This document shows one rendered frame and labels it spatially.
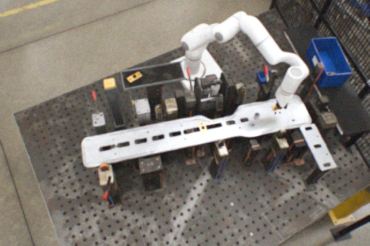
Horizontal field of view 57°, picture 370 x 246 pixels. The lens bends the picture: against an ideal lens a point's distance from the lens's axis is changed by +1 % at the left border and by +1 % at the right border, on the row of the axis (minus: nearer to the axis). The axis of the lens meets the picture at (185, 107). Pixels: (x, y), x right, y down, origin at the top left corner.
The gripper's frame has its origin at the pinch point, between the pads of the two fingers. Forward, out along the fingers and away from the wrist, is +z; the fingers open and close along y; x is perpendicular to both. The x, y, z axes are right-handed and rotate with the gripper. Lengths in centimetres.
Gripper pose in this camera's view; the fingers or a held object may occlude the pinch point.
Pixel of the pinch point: (279, 105)
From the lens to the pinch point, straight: 208.6
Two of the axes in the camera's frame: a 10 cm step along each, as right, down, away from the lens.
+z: -0.3, 5.4, 8.4
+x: 9.7, -1.9, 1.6
